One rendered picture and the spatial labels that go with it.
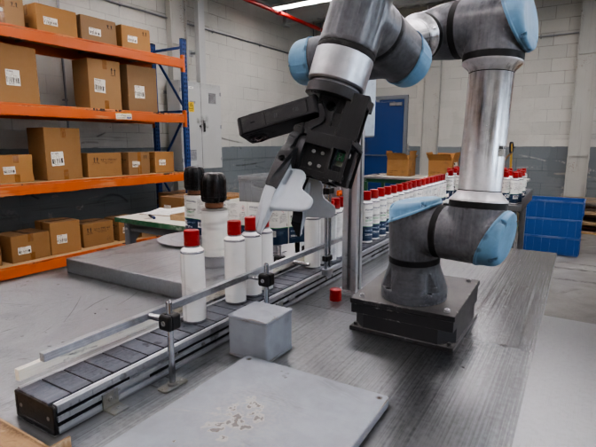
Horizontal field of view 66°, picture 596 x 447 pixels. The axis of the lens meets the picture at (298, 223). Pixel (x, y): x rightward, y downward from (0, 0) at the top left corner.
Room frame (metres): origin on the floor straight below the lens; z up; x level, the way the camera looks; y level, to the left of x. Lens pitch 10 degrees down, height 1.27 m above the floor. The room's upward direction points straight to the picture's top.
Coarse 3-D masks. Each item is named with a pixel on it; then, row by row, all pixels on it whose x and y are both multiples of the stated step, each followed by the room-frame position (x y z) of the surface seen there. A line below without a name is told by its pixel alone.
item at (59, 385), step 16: (288, 272) 1.36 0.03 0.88; (304, 272) 1.36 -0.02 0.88; (224, 304) 1.08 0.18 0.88; (240, 304) 1.08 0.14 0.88; (208, 320) 0.97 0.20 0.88; (144, 336) 0.89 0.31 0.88; (160, 336) 0.89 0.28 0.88; (176, 336) 0.89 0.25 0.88; (112, 352) 0.82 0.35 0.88; (128, 352) 0.82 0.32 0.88; (144, 352) 0.82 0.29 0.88; (80, 368) 0.75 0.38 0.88; (96, 368) 0.75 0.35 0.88; (112, 368) 0.75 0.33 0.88; (32, 384) 0.70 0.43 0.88; (48, 384) 0.70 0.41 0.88; (64, 384) 0.70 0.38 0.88; (80, 384) 0.70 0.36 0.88; (48, 400) 0.65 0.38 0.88
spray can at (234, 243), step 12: (228, 228) 1.09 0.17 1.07; (240, 228) 1.10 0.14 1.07; (228, 240) 1.08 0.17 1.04; (240, 240) 1.08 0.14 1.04; (228, 252) 1.08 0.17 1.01; (240, 252) 1.08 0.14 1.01; (228, 264) 1.08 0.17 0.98; (240, 264) 1.08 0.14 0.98; (228, 276) 1.08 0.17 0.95; (228, 288) 1.08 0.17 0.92; (240, 288) 1.08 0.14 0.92; (228, 300) 1.08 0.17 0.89; (240, 300) 1.08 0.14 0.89
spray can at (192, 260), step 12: (192, 240) 0.96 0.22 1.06; (180, 252) 0.96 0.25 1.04; (192, 252) 0.95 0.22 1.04; (192, 264) 0.95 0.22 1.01; (204, 264) 0.98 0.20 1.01; (192, 276) 0.95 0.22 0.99; (204, 276) 0.97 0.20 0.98; (192, 288) 0.95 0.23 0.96; (204, 300) 0.97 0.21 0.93; (192, 312) 0.95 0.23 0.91; (204, 312) 0.97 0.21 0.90; (192, 324) 0.95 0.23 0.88
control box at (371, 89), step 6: (372, 84) 1.36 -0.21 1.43; (366, 90) 1.35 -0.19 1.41; (372, 90) 1.36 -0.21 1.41; (372, 96) 1.36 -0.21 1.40; (372, 102) 1.36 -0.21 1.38; (372, 114) 1.36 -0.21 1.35; (366, 120) 1.35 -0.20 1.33; (372, 120) 1.36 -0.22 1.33; (366, 126) 1.35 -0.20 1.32; (372, 126) 1.36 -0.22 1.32; (366, 132) 1.35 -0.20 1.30; (372, 132) 1.36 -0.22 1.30
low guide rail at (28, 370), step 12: (288, 264) 1.36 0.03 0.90; (180, 312) 0.98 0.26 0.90; (144, 324) 0.89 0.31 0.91; (108, 336) 0.82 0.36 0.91; (120, 336) 0.84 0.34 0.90; (84, 348) 0.78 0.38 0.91; (96, 348) 0.80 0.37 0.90; (36, 360) 0.71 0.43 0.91; (60, 360) 0.74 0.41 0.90; (24, 372) 0.69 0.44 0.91; (36, 372) 0.70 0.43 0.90
